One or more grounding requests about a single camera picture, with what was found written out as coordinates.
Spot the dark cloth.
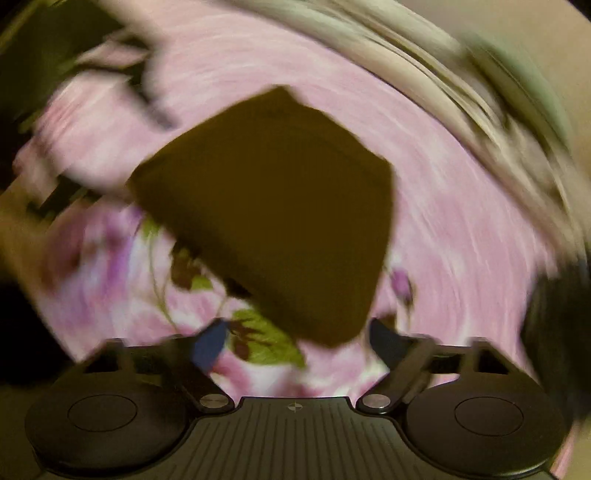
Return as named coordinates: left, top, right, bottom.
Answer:
left=522, top=258, right=591, bottom=416

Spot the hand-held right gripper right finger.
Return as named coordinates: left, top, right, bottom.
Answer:
left=356, top=318, right=509, bottom=413

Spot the pink floral bed sheet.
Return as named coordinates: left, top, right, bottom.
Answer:
left=14, top=34, right=578, bottom=478

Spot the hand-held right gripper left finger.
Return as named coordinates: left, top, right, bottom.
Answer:
left=83, top=318, right=232, bottom=411

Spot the dark brown garment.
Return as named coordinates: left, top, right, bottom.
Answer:
left=127, top=86, right=396, bottom=349

